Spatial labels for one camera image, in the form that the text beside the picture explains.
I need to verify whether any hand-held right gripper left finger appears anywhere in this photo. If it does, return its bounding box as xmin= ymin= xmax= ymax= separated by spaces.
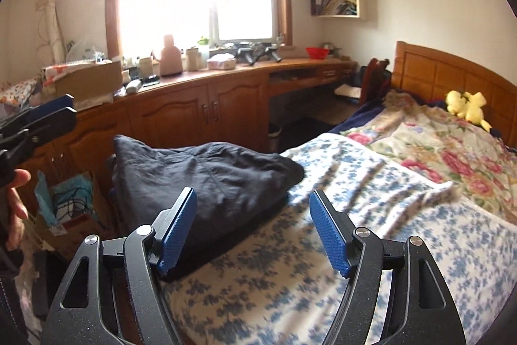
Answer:
xmin=47 ymin=187 xmax=198 ymax=345

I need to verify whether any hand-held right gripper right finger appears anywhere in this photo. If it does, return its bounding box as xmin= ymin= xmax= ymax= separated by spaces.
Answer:
xmin=309 ymin=190 xmax=461 ymax=345

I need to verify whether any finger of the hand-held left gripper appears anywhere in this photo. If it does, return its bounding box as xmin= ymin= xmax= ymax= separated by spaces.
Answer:
xmin=22 ymin=106 xmax=78 ymax=147
xmin=0 ymin=94 xmax=74 ymax=129

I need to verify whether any black jacket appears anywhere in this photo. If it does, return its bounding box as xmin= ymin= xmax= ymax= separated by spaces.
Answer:
xmin=112 ymin=135 xmax=305 ymax=244

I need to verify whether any person's left hand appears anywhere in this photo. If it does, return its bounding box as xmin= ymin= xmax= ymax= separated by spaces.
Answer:
xmin=5 ymin=169 xmax=33 ymax=251

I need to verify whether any floral fabric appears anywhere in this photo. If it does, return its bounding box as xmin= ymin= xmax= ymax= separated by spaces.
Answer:
xmin=0 ymin=76 xmax=45 ymax=111

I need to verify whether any clear plastic bag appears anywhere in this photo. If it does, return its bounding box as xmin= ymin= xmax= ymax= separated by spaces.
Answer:
xmin=67 ymin=38 xmax=106 ymax=63

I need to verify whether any blue floral quilt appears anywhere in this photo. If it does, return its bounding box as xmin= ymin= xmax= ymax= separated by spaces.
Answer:
xmin=162 ymin=133 xmax=517 ymax=345

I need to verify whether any wooden desk cabinet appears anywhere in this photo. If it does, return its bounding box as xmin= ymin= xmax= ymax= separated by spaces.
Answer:
xmin=12 ymin=57 xmax=358 ymax=184

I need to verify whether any pink jug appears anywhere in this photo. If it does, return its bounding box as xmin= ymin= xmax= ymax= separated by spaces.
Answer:
xmin=159 ymin=34 xmax=181 ymax=77

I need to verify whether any pink floral blanket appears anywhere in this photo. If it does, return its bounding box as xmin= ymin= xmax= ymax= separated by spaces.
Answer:
xmin=339 ymin=90 xmax=517 ymax=216

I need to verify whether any person's dark clothing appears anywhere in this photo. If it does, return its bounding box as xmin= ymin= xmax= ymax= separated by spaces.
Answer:
xmin=0 ymin=248 xmax=53 ymax=345

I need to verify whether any white paper sheet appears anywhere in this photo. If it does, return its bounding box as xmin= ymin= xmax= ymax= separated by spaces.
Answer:
xmin=334 ymin=84 xmax=362 ymax=99

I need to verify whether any white jar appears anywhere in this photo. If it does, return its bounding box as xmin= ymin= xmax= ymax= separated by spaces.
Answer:
xmin=185 ymin=48 xmax=203 ymax=71

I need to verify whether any dark wooden chair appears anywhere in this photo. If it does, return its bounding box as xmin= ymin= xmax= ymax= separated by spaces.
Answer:
xmin=359 ymin=58 xmax=392 ymax=105

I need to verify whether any pink tissue box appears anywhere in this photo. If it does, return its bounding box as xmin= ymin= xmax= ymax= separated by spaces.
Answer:
xmin=207 ymin=56 xmax=237 ymax=70

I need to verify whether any yellow plush toy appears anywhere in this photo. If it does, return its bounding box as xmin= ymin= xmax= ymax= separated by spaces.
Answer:
xmin=445 ymin=90 xmax=492 ymax=132

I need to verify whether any wooden bed headboard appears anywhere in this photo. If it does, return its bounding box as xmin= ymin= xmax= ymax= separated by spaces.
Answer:
xmin=390 ymin=41 xmax=517 ymax=147

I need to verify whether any spare black gripper tool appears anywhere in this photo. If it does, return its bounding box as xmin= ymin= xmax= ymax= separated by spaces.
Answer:
xmin=234 ymin=43 xmax=259 ymax=66
xmin=258 ymin=42 xmax=283 ymax=63

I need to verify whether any cardboard box with cables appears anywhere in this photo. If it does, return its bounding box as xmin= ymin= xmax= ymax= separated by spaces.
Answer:
xmin=34 ymin=171 xmax=101 ymax=236

